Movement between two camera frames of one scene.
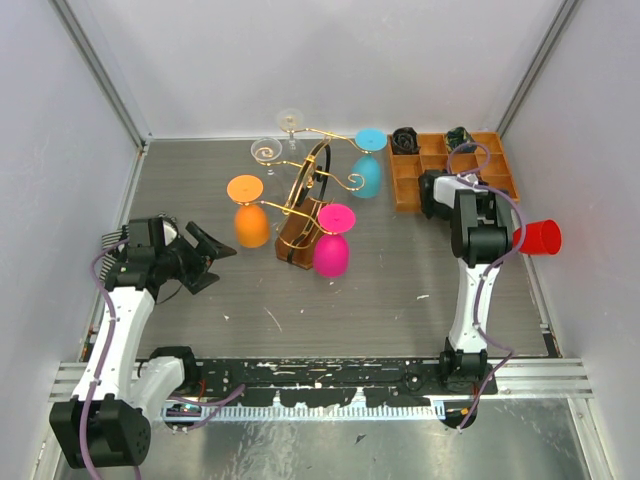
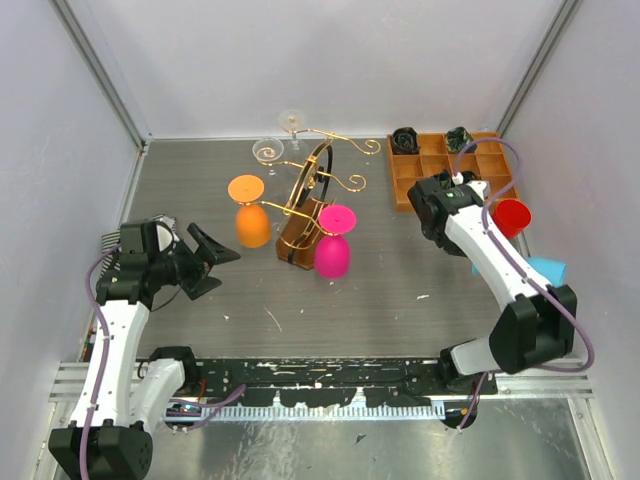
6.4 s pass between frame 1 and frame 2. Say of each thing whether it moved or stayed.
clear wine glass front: stayed
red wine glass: moved
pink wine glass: stayed
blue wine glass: moved
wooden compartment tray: stayed
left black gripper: stayed
